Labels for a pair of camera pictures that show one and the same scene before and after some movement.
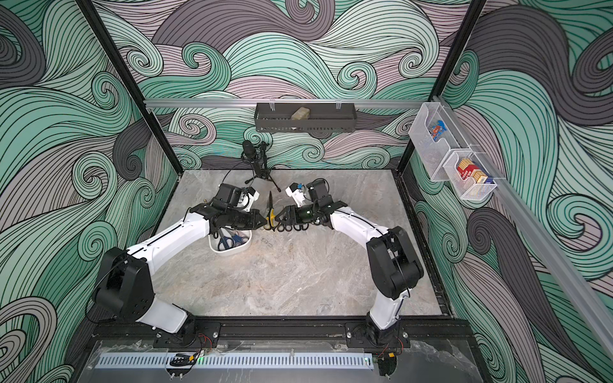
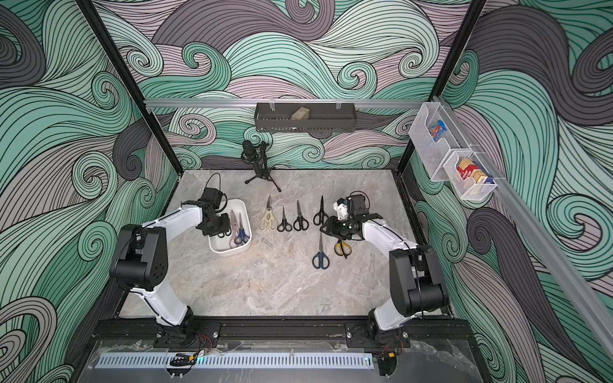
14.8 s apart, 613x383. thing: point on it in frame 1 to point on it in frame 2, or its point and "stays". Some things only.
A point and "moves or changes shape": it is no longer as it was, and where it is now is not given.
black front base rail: (419, 332) stays
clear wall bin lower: (468, 175) stays
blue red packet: (437, 130) stays
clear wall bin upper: (434, 135) stays
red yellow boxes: (466, 168) stays
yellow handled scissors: (271, 216) to (342, 249)
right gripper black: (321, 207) to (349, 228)
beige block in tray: (301, 113) stays
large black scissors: (301, 227) moves or changes shape
